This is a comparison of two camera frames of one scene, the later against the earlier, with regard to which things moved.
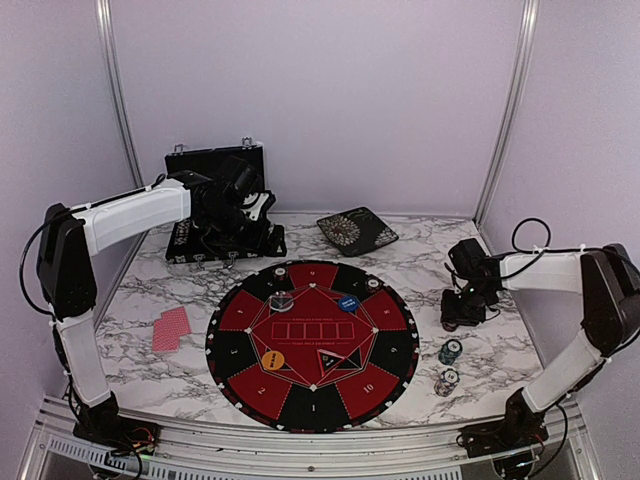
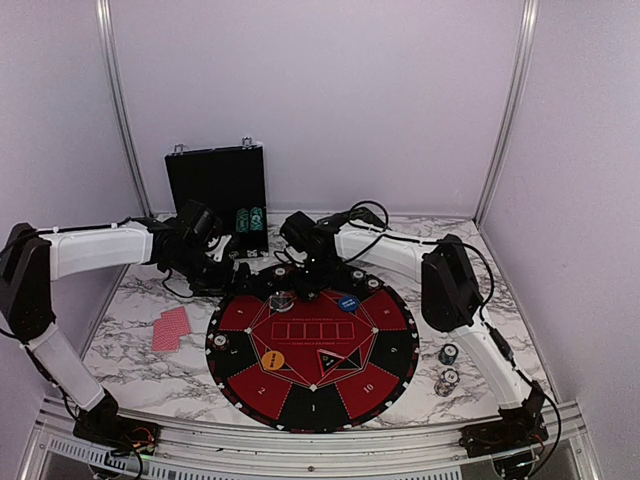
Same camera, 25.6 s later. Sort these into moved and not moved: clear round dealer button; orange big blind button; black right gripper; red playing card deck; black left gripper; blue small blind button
Moved: black left gripper; black right gripper
Not moved: clear round dealer button; red playing card deck; orange big blind button; blue small blind button
